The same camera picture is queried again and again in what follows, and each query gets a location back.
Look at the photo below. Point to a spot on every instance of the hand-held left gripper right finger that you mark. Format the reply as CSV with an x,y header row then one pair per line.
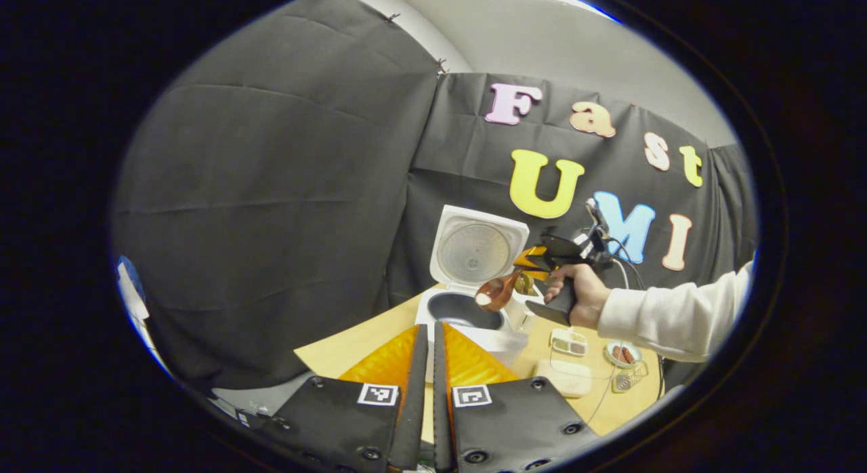
x,y
441,405

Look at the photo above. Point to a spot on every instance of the clear box of rice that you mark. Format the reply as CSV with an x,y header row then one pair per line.
x,y
565,381

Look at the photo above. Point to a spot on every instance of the brown bread slice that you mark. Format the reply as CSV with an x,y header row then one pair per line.
x,y
527,284

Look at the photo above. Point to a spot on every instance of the metal mesh chopstick holder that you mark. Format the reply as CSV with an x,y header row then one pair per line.
x,y
628,379

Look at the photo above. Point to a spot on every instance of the black backdrop cloth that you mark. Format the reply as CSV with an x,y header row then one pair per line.
x,y
271,202

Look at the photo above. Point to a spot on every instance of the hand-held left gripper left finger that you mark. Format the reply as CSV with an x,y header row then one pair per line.
x,y
414,405

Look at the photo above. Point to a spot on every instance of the wooden spoon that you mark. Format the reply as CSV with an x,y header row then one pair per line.
x,y
498,295

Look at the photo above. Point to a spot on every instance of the pale green plate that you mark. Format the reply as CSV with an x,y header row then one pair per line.
x,y
611,356

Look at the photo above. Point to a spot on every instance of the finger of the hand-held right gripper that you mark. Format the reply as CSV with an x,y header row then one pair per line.
x,y
540,275
532,257

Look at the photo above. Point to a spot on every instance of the white rice cooker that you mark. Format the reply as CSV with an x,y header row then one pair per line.
x,y
474,253

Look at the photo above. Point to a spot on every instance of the white divided bean dish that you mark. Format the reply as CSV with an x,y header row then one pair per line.
x,y
569,343

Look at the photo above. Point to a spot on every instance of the red sausage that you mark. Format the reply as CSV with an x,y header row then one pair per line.
x,y
629,356
618,354

